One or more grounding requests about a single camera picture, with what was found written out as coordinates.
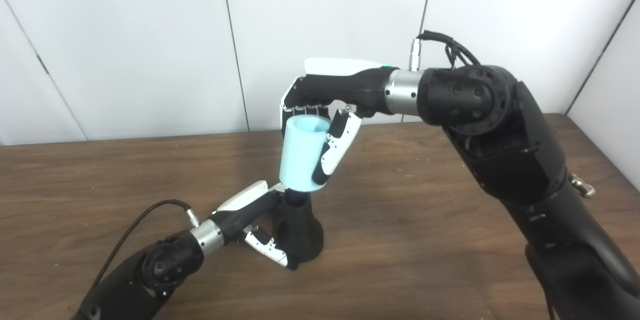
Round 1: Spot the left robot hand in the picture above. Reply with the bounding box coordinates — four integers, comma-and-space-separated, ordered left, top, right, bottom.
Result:
209, 180, 301, 271

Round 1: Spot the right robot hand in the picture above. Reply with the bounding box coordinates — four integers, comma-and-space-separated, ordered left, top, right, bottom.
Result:
280, 58, 401, 186

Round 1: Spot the black cone nozzle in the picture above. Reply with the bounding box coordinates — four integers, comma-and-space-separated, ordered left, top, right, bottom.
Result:
276, 187, 325, 263

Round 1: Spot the light-blue hose piece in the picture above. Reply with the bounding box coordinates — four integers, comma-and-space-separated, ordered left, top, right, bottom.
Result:
278, 115, 333, 193

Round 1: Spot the metal clip on arm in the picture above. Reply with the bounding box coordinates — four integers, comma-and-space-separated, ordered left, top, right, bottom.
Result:
569, 173, 597, 198

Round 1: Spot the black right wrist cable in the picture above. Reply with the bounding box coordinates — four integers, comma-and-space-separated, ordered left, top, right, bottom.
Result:
409, 31, 482, 71

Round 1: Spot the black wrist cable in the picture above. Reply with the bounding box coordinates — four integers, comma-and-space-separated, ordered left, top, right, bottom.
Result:
409, 31, 482, 71
91, 200, 201, 289

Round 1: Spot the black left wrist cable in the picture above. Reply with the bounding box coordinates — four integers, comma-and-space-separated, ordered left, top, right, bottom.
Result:
91, 200, 201, 289

